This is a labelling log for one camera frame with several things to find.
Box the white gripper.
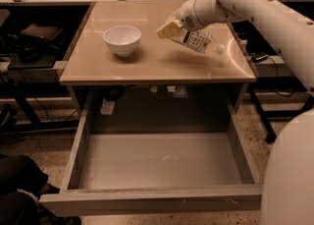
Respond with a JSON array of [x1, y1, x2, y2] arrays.
[[156, 0, 209, 39]]

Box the clear plastic water bottle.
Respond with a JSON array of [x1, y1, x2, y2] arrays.
[[172, 29, 226, 54]]

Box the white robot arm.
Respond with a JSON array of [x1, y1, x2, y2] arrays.
[[157, 0, 314, 225]]

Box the beige top counter cabinet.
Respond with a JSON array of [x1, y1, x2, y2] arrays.
[[59, 0, 258, 116]]

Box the open grey metal drawer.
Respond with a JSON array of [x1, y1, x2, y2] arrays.
[[41, 87, 262, 216]]

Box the white ceramic bowl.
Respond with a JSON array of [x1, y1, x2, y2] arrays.
[[103, 26, 141, 57]]

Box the black power adapter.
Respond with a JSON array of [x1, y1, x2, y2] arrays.
[[251, 52, 269, 63]]

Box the dark bag lower left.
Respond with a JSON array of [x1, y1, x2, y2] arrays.
[[0, 154, 81, 225]]

